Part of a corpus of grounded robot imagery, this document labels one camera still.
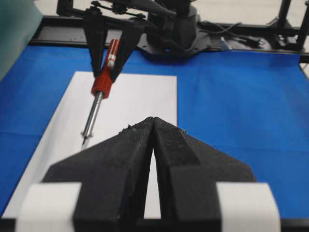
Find black loose cables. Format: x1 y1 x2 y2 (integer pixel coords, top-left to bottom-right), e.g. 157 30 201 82
200 21 266 50

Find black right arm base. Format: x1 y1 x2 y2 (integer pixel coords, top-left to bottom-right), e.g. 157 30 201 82
137 0 214 60

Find teal backdrop curtain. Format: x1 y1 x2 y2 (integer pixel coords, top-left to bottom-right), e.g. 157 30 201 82
0 0 42 79

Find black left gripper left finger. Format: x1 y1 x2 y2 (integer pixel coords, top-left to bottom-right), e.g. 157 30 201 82
43 117 154 232

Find red handled soldering iron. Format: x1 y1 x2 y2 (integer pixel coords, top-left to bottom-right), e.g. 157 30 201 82
81 39 119 150

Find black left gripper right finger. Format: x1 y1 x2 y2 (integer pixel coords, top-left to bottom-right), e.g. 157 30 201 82
153 117 256 232

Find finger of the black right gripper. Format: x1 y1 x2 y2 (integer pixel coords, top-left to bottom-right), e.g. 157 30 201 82
111 20 142 82
84 7 104 77

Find large white foam board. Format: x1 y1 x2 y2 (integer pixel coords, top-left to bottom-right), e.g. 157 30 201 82
3 72 177 218

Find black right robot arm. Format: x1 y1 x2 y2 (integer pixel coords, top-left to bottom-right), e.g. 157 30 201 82
56 0 196 82

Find blue table cloth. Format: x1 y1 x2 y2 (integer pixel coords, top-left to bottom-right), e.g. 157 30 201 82
0 46 309 218

